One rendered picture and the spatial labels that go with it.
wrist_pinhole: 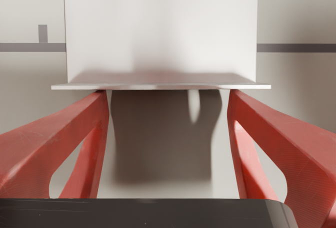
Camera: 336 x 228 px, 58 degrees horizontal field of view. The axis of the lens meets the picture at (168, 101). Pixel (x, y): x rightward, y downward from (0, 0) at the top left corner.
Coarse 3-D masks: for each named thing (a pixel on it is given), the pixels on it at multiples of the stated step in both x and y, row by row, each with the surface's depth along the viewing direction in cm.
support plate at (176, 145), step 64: (0, 0) 13; (320, 0) 14; (0, 64) 14; (64, 64) 14; (256, 64) 14; (320, 64) 14; (0, 128) 14; (128, 128) 14; (192, 128) 14; (128, 192) 14; (192, 192) 14
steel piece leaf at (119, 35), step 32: (64, 0) 13; (96, 0) 13; (128, 0) 13; (160, 0) 13; (192, 0) 13; (224, 0) 13; (256, 0) 13; (96, 32) 13; (128, 32) 13; (160, 32) 13; (192, 32) 13; (224, 32) 13; (256, 32) 14; (96, 64) 14; (128, 64) 14; (160, 64) 14; (192, 64) 14; (224, 64) 14
